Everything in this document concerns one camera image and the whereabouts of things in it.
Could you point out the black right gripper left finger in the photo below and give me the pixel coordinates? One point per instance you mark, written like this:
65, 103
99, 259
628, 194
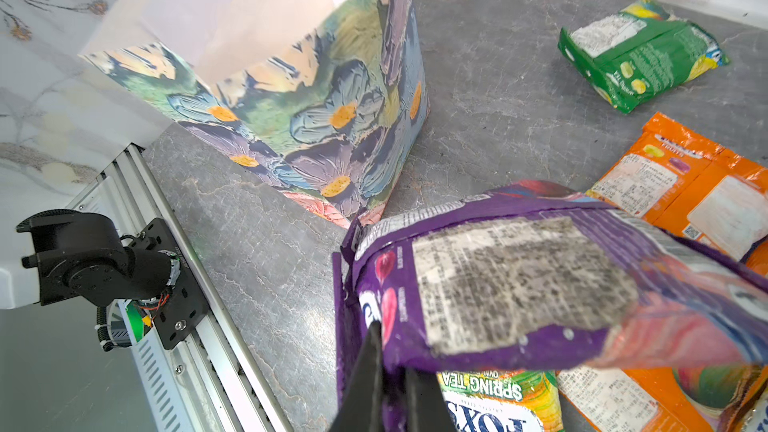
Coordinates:
361, 407

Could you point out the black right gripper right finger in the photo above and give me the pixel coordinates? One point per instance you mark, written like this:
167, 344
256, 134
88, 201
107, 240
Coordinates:
425, 406

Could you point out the green Fox's candy bag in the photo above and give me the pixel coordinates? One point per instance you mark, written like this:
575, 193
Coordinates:
502, 401

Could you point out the purple Fox's candy bag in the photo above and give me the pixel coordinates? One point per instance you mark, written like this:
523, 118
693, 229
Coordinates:
537, 277

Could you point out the floral white paper bag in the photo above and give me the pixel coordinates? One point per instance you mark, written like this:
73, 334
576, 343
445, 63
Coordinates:
321, 99

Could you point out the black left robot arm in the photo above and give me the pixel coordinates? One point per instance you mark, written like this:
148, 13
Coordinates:
78, 254

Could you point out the orange mango candy bag lower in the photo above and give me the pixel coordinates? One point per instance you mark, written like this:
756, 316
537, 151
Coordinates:
716, 398

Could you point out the orange mango candy bag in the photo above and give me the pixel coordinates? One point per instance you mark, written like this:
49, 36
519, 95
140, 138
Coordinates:
716, 398
692, 187

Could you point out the orange mango candy bag upper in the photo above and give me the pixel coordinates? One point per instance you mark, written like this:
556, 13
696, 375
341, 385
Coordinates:
692, 187

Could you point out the green snack packet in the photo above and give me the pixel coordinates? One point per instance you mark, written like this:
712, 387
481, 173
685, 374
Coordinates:
640, 52

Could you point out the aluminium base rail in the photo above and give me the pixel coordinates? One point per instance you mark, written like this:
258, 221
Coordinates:
232, 390

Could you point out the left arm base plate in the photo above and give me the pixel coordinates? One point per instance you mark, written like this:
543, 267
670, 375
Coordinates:
183, 304

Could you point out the white vented cable duct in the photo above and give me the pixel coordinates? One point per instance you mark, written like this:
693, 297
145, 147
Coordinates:
166, 377

